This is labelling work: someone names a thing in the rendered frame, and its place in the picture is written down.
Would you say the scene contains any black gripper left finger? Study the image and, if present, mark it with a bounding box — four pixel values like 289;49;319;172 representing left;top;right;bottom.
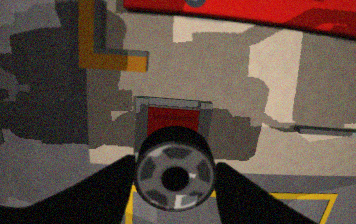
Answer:
0;154;136;224

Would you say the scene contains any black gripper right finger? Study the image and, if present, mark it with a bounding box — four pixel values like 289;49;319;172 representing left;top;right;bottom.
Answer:
215;162;317;224

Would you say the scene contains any black tyre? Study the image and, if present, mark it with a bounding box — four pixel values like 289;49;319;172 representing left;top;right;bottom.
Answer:
133;126;217;212

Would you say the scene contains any yellow rectangular outline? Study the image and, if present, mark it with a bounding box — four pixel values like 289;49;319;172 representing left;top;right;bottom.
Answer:
125;184;338;224

